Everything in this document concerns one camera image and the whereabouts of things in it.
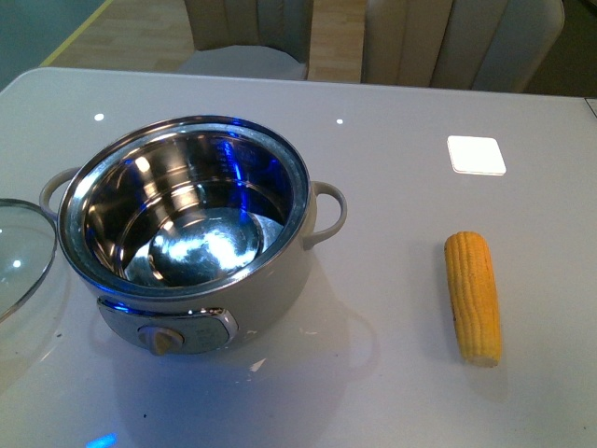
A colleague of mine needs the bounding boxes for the yellow corn cob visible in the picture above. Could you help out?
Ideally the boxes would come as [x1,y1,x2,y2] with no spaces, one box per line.
[444,231,502,368]

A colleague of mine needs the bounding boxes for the glass pot lid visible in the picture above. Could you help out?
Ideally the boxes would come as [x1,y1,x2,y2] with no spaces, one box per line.
[0,198,57,320]

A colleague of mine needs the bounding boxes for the beige chair left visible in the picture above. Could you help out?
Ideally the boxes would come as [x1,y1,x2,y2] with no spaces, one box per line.
[178,0,313,80]

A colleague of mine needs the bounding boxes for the beige chair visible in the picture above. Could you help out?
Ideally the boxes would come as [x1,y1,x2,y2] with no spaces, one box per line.
[361,0,564,92]
[178,0,313,80]

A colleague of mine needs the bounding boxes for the beige chair right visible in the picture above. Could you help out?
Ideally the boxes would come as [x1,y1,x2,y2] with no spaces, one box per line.
[361,0,564,92]

